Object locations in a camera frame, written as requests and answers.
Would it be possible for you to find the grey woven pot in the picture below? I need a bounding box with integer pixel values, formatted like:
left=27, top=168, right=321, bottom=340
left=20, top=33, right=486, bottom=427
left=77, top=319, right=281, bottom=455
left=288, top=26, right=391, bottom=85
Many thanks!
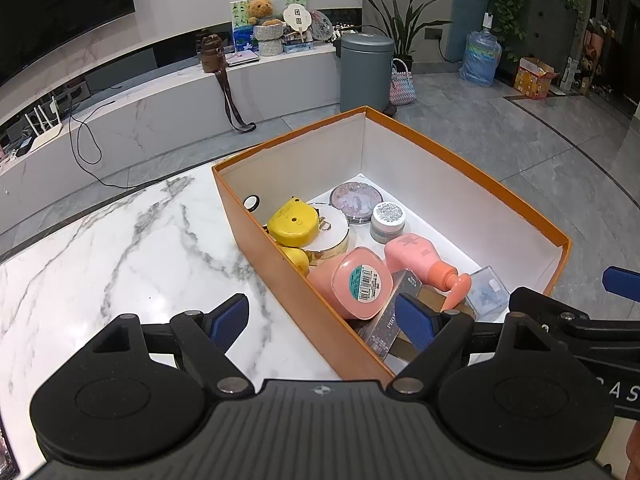
left=252, top=22, right=285, bottom=57

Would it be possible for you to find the orange cardboard box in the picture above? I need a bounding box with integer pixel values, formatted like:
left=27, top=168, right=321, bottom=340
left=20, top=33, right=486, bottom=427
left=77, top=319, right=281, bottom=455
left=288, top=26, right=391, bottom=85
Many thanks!
left=212, top=106, right=572, bottom=381

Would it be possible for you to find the printed card box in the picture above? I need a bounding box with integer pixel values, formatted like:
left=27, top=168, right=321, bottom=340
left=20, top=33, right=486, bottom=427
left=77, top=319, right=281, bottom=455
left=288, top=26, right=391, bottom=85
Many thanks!
left=357, top=270, right=426, bottom=358

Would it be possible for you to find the blue water jug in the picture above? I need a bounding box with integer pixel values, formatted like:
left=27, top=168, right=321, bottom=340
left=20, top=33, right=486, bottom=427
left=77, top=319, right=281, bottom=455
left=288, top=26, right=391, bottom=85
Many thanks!
left=459, top=12, right=502, bottom=87

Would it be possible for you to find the long-leaf potted plant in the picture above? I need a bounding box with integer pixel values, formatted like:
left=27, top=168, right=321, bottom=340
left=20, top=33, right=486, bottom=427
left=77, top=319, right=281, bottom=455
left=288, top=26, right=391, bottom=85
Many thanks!
left=350, top=0, right=453, bottom=63

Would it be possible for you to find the wide pink bottle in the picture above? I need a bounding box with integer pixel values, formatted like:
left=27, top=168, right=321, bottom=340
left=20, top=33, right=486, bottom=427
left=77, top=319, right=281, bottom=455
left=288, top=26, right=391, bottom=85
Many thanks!
left=306, top=246, right=398, bottom=320

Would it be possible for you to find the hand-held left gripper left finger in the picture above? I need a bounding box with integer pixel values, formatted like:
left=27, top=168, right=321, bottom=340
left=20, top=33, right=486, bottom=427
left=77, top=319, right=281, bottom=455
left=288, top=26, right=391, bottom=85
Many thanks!
left=82, top=293, right=253, bottom=400

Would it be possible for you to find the white marble TV console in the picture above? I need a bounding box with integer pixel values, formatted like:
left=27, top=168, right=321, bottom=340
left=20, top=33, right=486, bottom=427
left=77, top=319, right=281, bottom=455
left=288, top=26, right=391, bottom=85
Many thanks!
left=0, top=42, right=351, bottom=191

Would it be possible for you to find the yellow tape measure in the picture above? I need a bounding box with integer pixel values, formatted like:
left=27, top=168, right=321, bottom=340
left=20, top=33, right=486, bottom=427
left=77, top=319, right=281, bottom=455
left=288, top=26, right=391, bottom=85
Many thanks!
left=243, top=195, right=321, bottom=248

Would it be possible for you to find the brown bag with strap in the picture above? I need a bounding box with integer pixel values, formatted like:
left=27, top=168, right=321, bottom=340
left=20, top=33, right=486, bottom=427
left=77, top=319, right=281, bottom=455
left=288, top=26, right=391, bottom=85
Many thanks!
left=196, top=32, right=257, bottom=133

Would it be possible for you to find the black television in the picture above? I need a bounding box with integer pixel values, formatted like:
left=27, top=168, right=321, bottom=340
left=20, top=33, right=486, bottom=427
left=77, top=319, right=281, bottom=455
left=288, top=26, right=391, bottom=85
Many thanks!
left=0, top=0, right=136, bottom=88

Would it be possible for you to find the pastel woven basket bag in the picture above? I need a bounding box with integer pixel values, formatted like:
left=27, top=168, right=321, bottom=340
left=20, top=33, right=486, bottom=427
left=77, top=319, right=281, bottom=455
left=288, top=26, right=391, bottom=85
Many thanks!
left=389, top=58, right=417, bottom=106

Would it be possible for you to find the orange printed cardboard carton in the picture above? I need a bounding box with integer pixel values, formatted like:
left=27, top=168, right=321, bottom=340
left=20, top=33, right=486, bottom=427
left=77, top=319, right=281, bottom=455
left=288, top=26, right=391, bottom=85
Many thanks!
left=514, top=57, right=561, bottom=99

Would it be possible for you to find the bamboo painting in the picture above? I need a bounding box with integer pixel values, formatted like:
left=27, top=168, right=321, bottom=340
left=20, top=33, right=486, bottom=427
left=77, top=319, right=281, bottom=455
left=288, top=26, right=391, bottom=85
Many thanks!
left=230, top=0, right=308, bottom=53

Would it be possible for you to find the round paper fan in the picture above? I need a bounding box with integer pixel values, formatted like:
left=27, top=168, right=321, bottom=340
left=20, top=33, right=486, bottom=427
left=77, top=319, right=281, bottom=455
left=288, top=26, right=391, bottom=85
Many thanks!
left=282, top=4, right=313, bottom=43

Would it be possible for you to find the pink pump bottle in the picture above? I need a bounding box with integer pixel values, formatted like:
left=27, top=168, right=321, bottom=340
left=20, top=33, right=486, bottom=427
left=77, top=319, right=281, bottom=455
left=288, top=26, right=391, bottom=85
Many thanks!
left=384, top=234, right=472, bottom=311

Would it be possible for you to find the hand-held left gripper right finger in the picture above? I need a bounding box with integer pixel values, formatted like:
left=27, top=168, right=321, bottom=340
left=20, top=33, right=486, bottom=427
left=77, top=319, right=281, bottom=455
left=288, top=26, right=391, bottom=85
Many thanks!
left=387, top=294, right=563, bottom=396

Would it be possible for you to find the glitter round compact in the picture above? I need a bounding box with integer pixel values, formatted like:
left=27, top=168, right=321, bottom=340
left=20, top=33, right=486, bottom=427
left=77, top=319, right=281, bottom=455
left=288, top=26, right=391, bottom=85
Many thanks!
left=330, top=183, right=386, bottom=224

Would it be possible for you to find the clear plastic cube box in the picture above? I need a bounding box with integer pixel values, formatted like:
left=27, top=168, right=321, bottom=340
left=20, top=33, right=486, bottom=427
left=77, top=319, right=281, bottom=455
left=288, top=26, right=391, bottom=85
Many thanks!
left=465, top=266, right=511, bottom=322

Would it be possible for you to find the grey trash bin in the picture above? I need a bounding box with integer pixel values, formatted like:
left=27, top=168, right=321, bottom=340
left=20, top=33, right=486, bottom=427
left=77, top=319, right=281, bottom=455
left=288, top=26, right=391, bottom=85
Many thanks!
left=334, top=32, right=396, bottom=113

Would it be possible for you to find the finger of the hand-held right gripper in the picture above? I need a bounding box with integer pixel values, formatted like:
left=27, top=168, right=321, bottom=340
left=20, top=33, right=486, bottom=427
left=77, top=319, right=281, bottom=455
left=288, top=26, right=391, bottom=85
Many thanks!
left=509, top=266, right=640, bottom=346

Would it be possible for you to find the gold round compact case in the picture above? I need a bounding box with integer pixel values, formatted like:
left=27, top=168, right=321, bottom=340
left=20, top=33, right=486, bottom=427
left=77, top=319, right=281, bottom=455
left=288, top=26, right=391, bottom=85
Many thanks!
left=300, top=202, right=351, bottom=266

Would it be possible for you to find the black cable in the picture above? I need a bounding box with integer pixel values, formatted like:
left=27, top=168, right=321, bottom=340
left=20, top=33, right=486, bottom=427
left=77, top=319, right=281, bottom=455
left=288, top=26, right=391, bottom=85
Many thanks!
left=70, top=102, right=151, bottom=188

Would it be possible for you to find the brown teddy bear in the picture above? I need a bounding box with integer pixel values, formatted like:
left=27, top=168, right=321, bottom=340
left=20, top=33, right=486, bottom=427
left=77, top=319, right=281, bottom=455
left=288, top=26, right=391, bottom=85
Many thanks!
left=245, top=0, right=276, bottom=26

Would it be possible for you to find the white router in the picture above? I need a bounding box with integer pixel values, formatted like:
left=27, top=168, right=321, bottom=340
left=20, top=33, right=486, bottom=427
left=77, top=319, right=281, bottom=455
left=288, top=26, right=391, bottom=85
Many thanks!
left=25, top=95, right=63, bottom=148

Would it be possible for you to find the dark grey cabinet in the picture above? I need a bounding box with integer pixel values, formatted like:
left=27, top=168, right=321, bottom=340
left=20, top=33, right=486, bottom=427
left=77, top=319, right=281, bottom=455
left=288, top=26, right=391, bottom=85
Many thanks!
left=515, top=0, right=586, bottom=93

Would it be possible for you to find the white round jar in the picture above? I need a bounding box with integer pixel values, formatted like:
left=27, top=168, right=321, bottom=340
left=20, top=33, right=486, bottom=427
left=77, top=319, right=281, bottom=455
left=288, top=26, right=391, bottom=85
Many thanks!
left=370, top=202, right=407, bottom=244

